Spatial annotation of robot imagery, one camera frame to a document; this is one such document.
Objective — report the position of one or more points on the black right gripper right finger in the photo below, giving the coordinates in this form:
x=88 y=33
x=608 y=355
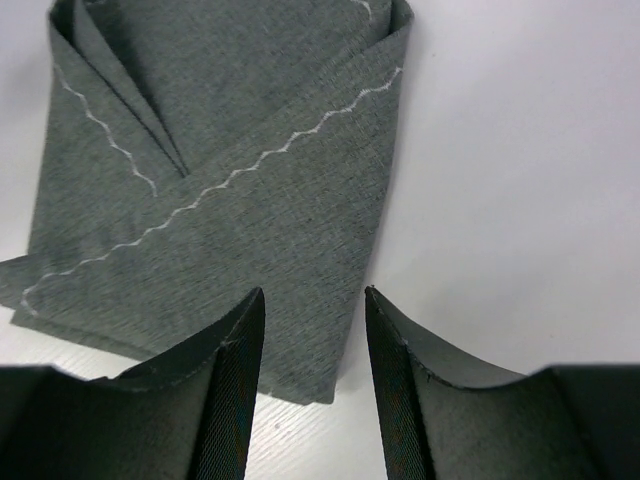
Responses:
x=446 y=414

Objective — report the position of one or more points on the grey cloth napkin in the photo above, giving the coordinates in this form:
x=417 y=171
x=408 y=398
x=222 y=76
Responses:
x=196 y=150

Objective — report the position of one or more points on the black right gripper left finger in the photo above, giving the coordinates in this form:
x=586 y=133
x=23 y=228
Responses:
x=186 y=413

